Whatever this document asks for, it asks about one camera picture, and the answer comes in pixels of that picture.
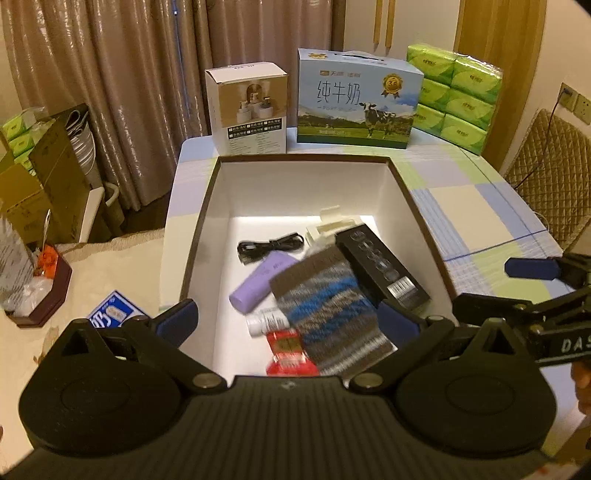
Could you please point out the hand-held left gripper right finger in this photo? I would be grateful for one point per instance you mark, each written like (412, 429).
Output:
(397, 321)

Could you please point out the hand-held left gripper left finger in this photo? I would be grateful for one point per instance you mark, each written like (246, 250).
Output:
(178, 319)

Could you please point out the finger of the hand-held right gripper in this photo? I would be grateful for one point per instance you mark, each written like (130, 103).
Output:
(485, 307)
(531, 267)

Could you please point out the long black box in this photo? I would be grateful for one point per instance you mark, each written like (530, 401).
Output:
(369, 258)

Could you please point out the striped knitted pouch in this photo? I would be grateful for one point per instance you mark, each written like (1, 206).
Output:
(323, 314)

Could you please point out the small white bottle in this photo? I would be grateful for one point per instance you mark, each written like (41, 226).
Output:
(268, 321)

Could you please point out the purple tube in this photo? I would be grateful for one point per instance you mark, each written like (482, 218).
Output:
(263, 286)

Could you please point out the red snack packet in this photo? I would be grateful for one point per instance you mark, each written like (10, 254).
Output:
(288, 353)

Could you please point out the white plastic clip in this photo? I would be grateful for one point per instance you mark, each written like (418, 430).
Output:
(330, 221)

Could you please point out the brown shoe box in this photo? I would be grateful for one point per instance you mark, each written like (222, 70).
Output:
(295, 184)

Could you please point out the person's right hand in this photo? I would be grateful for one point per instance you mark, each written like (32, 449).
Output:
(582, 387)

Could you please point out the blue milk box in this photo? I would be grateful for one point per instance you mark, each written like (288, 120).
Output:
(115, 314)

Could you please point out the chair with quilted cover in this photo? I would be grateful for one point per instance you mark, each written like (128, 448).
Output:
(558, 175)

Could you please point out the dark wooden tray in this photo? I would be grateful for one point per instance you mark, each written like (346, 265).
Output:
(51, 300)

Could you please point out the small orange item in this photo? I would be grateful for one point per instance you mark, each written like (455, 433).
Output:
(47, 262)

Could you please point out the pen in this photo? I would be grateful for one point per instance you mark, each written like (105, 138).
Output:
(46, 228)

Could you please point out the crumpled plastic bag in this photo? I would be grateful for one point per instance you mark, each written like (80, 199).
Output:
(16, 263)

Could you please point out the stack of green tissue packets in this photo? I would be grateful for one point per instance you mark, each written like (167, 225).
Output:
(457, 97)

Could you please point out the large brown cardboard box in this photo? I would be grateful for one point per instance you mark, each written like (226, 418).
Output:
(60, 170)

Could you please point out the light cardboard box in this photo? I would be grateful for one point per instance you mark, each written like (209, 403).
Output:
(23, 203)

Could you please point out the stack of metal bowls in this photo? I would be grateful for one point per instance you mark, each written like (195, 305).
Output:
(82, 143)

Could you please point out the white product box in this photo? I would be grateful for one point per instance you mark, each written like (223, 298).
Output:
(249, 110)

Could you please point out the wooden door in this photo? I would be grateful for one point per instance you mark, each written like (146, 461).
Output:
(498, 46)

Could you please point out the milk carton with cow print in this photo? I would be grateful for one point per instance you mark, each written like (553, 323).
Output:
(351, 101)

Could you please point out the green tissue packet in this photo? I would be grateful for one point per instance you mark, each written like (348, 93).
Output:
(21, 123)
(22, 144)

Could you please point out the beige curtain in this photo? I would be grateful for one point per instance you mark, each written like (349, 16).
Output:
(115, 92)

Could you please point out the empty wall socket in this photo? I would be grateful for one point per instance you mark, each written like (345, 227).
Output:
(582, 110)

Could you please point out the wall socket with plug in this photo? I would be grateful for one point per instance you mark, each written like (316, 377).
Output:
(568, 97)

